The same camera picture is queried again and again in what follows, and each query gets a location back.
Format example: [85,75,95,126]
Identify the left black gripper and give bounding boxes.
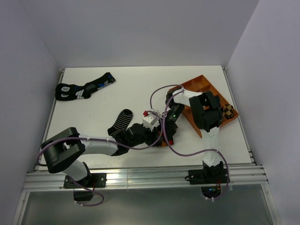
[129,123,163,148]

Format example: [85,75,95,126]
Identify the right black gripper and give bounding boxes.
[159,103,185,142]

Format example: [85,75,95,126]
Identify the black white striped sock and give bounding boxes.
[107,109,133,136]

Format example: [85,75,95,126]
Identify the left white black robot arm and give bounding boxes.
[41,123,163,187]

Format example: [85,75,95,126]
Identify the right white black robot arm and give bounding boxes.
[162,88,229,183]

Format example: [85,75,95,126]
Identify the orange compartment tray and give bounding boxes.
[181,75,239,138]

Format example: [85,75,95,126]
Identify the black blue sport sock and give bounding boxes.
[55,72,116,101]

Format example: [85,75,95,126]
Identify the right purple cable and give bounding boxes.
[150,84,230,201]

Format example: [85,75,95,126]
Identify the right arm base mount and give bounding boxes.
[185,169,228,185]

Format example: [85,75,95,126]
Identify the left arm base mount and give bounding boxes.
[63,173,107,189]

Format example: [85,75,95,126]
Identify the aluminium frame rail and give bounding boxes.
[13,66,282,225]

